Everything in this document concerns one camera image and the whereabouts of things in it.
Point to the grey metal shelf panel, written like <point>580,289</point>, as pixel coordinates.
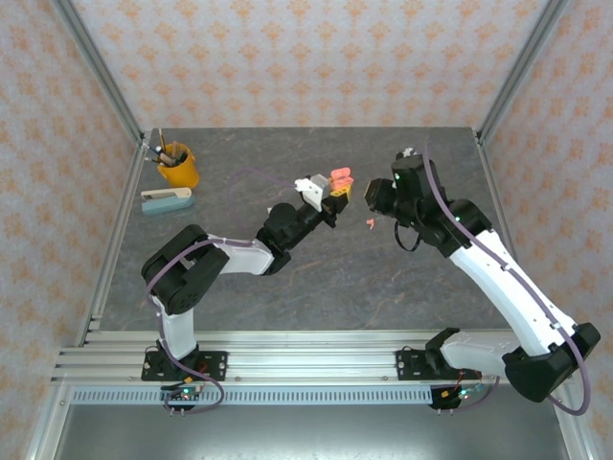
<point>306,431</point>

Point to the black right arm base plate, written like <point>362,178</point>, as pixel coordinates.
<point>407,364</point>

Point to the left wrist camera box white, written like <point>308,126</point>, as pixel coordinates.
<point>313,191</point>

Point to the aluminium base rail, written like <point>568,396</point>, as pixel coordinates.
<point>311,364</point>

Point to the wooden ruler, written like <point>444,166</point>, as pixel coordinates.
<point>174,149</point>

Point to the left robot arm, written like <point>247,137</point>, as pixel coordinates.
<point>249,256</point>

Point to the pink earbud charging case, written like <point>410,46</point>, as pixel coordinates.
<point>341,175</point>

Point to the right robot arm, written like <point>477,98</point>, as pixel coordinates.
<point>507,287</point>

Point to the blue pen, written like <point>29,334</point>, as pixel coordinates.
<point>152,149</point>

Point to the white and black marker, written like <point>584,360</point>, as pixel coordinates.
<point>165,155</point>

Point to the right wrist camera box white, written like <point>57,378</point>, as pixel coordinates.
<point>408,152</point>

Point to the aluminium table side rail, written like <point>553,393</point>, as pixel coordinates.
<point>136,167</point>
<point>493,191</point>

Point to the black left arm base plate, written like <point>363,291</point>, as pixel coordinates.
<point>215,364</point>

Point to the brown pencil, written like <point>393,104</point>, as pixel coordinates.
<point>162,139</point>

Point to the aluminium frame post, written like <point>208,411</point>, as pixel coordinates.
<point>96,62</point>
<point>522,67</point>

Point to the blue and cream stapler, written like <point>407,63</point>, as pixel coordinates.
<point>163,206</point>

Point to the yellow pen cup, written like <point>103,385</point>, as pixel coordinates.
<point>182,175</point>

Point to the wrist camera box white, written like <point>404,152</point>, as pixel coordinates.
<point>408,152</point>
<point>313,191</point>

